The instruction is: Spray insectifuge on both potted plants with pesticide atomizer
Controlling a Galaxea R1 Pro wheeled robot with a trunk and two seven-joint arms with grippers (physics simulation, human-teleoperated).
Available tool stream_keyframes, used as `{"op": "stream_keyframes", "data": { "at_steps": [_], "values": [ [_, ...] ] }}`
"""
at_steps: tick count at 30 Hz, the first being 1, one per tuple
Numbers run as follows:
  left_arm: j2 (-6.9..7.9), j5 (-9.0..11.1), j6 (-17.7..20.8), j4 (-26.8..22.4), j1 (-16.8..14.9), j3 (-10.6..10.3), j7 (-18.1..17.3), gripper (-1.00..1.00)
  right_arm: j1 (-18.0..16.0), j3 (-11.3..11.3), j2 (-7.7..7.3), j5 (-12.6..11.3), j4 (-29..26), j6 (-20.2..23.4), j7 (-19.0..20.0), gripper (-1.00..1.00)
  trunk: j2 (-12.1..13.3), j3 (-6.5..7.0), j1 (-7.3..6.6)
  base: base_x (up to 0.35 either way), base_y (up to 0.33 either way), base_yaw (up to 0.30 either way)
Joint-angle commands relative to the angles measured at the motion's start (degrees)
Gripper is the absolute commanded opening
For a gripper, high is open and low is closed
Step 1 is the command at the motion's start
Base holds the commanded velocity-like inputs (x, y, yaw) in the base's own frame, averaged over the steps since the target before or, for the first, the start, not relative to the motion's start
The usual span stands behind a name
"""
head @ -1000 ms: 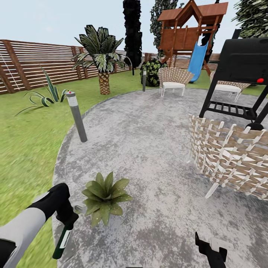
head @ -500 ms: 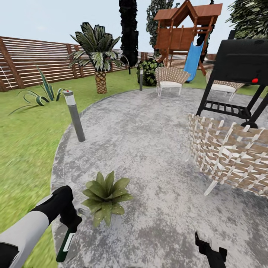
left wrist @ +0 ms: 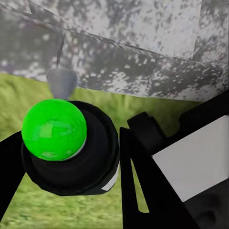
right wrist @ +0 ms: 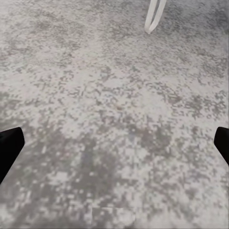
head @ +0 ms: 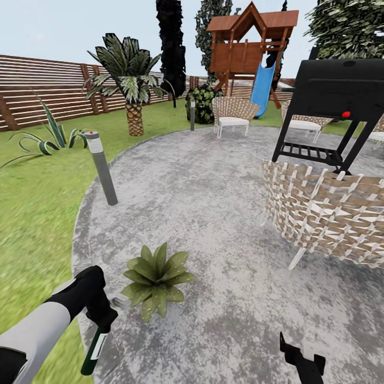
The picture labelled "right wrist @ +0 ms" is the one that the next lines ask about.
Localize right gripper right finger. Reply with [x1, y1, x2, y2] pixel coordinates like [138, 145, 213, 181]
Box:
[214, 127, 229, 165]

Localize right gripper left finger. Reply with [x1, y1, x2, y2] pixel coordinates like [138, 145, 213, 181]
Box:
[0, 126, 25, 184]

